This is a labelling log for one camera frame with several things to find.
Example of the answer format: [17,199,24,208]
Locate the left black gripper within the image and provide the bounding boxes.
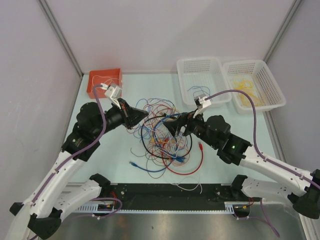
[92,97,148,138]

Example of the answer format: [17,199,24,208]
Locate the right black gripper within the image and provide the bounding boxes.
[163,107,219,149]

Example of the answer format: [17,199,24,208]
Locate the red thin wire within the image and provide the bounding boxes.
[142,97,181,126]

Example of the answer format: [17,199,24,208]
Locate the thin white wire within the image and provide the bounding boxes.
[136,97,186,158]
[91,74,120,87]

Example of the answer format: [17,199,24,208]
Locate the yellow thin wire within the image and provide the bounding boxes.
[232,77,256,92]

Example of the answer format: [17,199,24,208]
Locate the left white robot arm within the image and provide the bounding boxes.
[5,98,148,240]

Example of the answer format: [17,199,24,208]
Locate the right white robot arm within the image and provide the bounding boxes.
[164,112,320,219]

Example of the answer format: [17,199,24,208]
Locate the orange plastic box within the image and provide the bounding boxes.
[86,68,123,99]

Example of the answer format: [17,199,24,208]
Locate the left white plastic basket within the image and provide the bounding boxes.
[176,57,229,108]

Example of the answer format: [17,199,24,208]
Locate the white plastic basket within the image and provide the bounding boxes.
[222,59,287,113]
[176,57,229,108]

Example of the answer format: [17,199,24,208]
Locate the right white plastic basket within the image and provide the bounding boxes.
[222,59,287,113]

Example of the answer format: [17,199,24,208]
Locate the black cable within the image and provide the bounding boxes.
[140,114,193,161]

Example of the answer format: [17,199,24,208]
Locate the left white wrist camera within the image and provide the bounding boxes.
[101,83,122,108]

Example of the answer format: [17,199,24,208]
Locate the red ethernet cable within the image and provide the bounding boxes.
[162,141,204,176]

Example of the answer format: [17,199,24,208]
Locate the blue ethernet cable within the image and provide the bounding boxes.
[149,112,191,163]
[128,161,166,173]

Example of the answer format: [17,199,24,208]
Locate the loose white wire near base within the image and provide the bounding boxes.
[162,172,203,195]

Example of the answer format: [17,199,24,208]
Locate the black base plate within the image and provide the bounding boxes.
[82,182,262,211]

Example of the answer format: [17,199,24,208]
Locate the white slotted cable duct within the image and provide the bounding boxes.
[77,202,121,214]

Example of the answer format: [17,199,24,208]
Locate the left aluminium corner post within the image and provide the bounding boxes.
[36,0,84,79]

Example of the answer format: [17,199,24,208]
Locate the aluminium corner post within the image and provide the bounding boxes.
[36,0,84,79]
[263,0,305,64]

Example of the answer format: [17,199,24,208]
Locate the right aluminium corner post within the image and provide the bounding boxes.
[263,0,305,64]

